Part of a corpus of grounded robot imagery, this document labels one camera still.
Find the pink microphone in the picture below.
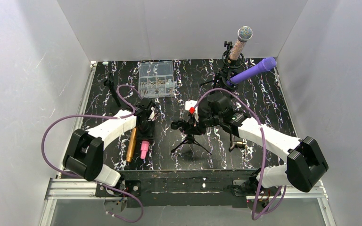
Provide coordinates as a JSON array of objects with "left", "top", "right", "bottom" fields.
[{"left": 140, "top": 140, "right": 150, "bottom": 160}]

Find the black tripod mic stand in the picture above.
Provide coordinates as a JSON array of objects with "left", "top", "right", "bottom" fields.
[{"left": 170, "top": 120, "right": 212, "bottom": 155}]

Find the gold microphone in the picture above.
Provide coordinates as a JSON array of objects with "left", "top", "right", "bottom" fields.
[{"left": 126, "top": 128, "right": 137, "bottom": 164}]

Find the black round-base mic stand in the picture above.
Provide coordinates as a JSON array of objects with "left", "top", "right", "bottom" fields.
[{"left": 103, "top": 75, "right": 123, "bottom": 109}]

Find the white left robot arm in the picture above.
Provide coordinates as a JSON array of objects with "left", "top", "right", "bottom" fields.
[{"left": 63, "top": 106, "right": 155, "bottom": 186}]

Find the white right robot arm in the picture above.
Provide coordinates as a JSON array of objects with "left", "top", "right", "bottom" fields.
[{"left": 183, "top": 92, "right": 329, "bottom": 193}]

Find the purple microphone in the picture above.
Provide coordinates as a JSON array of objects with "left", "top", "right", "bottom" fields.
[{"left": 227, "top": 57, "right": 277, "bottom": 85}]

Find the glitter silver microphone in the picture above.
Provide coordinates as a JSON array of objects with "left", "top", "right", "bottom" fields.
[{"left": 229, "top": 26, "right": 253, "bottom": 61}]

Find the black tripod under purple mic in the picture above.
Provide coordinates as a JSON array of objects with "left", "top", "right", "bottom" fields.
[{"left": 199, "top": 69, "right": 238, "bottom": 92}]

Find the clear plastic parts box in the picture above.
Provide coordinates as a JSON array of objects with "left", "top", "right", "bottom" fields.
[{"left": 138, "top": 61, "right": 175, "bottom": 98}]

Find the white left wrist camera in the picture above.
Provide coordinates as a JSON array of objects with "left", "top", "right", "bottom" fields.
[{"left": 148, "top": 107, "right": 157, "bottom": 121}]

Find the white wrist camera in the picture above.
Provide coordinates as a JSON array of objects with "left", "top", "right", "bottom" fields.
[
  {"left": 148, "top": 107, "right": 157, "bottom": 121},
  {"left": 184, "top": 100, "right": 198, "bottom": 121}
]

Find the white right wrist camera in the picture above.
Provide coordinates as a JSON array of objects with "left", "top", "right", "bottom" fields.
[{"left": 184, "top": 100, "right": 198, "bottom": 121}]

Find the black shock-mount stand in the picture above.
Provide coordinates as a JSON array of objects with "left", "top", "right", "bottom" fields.
[{"left": 222, "top": 40, "right": 246, "bottom": 69}]

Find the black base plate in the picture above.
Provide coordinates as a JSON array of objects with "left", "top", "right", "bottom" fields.
[{"left": 89, "top": 169, "right": 283, "bottom": 208}]

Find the aluminium rail frame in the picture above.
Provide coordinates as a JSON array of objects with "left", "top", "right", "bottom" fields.
[{"left": 40, "top": 179, "right": 335, "bottom": 226}]

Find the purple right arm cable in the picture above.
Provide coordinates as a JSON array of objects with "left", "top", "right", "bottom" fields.
[{"left": 193, "top": 88, "right": 287, "bottom": 221}]

